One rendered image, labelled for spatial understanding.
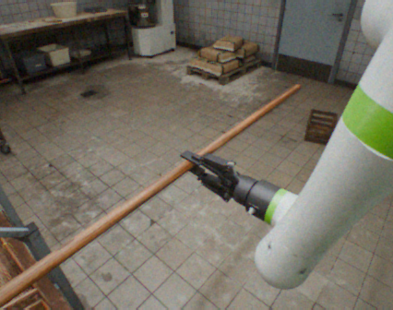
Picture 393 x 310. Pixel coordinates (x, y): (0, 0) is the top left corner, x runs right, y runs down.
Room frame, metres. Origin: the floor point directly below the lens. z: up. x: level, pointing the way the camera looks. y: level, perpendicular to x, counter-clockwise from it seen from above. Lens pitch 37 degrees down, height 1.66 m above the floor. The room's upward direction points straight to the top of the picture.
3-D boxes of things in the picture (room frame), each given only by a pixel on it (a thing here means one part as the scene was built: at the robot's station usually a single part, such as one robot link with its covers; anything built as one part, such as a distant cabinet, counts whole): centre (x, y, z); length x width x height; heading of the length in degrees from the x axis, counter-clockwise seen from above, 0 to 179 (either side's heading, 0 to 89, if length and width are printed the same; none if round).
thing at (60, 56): (4.68, 2.48, 0.35); 0.50 x 0.36 x 0.24; 51
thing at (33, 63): (4.36, 2.75, 0.35); 0.50 x 0.36 x 0.24; 49
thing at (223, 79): (4.79, -0.51, 0.07); 1.20 x 0.80 x 0.14; 139
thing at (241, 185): (0.51, -0.11, 1.18); 0.09 x 0.07 x 0.08; 50
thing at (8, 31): (4.90, 2.29, 0.45); 2.20 x 0.80 x 0.90; 139
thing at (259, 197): (0.46, -0.16, 1.18); 0.12 x 0.06 x 0.09; 140
